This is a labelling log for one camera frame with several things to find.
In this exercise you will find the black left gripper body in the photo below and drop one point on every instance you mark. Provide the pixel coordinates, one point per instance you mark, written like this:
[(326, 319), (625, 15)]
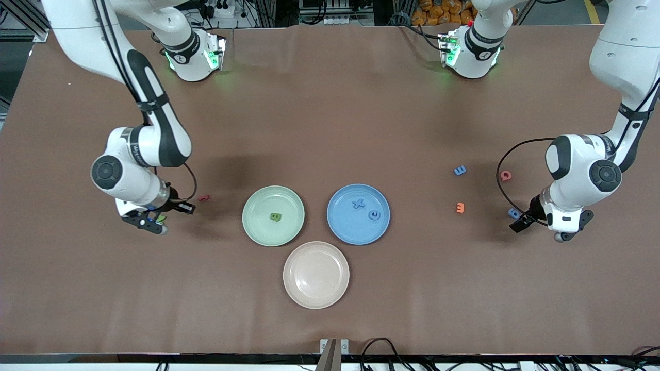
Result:
[(532, 212)]

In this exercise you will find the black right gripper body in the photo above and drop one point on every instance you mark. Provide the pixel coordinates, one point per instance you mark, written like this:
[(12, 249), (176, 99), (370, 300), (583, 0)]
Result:
[(172, 203)]

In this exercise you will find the blue lowercase letter g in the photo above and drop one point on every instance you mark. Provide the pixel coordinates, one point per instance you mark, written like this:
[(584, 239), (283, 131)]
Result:
[(512, 212)]

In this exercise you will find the green letter B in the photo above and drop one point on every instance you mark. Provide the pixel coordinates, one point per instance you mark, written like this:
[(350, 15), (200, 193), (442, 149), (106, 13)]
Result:
[(276, 217)]

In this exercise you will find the blue capital letter G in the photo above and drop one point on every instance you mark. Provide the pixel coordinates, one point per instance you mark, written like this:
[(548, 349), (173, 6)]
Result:
[(374, 215)]

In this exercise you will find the blue letter X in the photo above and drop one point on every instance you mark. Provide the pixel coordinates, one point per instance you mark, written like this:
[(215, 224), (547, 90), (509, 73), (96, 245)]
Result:
[(358, 204)]

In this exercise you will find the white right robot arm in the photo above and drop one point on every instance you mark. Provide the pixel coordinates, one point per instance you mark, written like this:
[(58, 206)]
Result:
[(77, 41)]

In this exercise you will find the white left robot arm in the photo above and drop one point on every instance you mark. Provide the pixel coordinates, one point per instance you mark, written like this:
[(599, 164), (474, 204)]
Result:
[(624, 51)]

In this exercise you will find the pink letter G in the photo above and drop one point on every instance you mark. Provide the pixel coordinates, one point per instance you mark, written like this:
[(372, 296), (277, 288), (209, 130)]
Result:
[(506, 175)]

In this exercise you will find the light green plate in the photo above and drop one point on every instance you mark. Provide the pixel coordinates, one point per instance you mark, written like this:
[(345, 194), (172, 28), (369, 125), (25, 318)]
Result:
[(263, 232)]

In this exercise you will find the blue letter E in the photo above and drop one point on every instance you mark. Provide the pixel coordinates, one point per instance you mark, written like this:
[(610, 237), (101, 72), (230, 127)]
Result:
[(459, 170)]

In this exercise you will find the beige pink plate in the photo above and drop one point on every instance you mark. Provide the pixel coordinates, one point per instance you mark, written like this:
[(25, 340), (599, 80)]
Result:
[(316, 274)]

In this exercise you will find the brown table cover sheet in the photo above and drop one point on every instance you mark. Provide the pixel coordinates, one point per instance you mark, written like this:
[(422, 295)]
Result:
[(330, 129)]

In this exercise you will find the blue plate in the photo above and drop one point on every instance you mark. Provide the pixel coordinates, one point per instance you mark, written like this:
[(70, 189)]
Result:
[(350, 226)]

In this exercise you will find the power strip with plugs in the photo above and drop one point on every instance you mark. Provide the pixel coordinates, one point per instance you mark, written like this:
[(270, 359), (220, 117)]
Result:
[(223, 9)]

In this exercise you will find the pile of orange objects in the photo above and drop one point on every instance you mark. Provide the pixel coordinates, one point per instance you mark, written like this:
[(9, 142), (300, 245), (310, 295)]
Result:
[(438, 13)]

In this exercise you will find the white power strip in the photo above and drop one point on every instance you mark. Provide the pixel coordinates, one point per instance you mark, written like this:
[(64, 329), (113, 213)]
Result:
[(337, 20)]

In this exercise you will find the metal mounting bracket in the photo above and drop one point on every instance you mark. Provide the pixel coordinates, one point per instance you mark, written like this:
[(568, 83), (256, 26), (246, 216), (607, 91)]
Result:
[(332, 355)]

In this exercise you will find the aluminium frame profile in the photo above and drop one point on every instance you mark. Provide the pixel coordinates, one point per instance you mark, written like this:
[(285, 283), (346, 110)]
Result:
[(38, 36)]

